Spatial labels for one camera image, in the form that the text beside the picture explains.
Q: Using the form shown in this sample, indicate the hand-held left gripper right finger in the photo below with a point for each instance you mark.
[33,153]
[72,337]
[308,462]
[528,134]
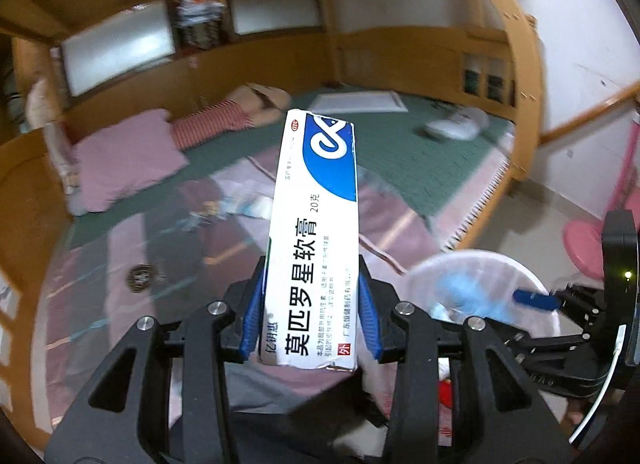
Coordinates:
[370,314]

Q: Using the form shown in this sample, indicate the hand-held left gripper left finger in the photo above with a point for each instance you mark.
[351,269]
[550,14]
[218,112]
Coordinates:
[250,314]

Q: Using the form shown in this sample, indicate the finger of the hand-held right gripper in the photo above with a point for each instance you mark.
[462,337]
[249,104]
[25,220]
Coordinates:
[535,300]
[560,354]

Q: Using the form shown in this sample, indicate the white blue ointment box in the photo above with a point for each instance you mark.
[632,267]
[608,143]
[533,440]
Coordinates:
[315,254]

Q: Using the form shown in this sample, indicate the pink plastic stool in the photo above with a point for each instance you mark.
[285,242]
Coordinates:
[582,244]

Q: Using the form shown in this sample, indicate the light blue face mask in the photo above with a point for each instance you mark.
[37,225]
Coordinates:
[465,294]

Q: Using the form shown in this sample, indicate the brown round wrapper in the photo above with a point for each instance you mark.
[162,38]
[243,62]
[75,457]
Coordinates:
[142,278]

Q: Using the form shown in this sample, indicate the small crumpled wrapper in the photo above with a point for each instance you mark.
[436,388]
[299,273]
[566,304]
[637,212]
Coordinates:
[205,209]

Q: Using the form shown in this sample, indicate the checked pink grey bedsheet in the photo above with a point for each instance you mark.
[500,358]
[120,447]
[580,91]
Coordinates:
[90,294]

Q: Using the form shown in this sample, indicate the white oval device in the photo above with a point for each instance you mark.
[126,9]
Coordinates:
[455,126]

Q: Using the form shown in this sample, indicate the striped plush toy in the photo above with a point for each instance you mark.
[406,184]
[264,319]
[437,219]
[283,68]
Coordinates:
[215,119]

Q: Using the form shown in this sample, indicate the pink pillow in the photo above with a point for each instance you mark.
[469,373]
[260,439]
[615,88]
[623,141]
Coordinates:
[125,159]

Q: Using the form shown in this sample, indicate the white flat board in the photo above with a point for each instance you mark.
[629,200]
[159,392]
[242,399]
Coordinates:
[360,103]

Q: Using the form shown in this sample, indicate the dark boxes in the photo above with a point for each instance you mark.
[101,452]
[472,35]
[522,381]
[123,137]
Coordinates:
[472,81]

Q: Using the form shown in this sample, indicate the cream plush toy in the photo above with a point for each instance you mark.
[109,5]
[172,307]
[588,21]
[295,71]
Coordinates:
[40,104]

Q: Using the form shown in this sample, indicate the pile of stored items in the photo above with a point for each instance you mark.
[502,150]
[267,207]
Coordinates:
[197,19]

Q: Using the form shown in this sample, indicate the wide frosted window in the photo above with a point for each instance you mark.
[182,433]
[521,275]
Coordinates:
[120,44]

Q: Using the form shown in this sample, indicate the narrow frosted window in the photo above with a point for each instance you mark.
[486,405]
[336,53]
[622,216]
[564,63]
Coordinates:
[275,6]

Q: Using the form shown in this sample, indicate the wooden bunk bed frame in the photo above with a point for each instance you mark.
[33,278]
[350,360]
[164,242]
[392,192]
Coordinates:
[520,69]

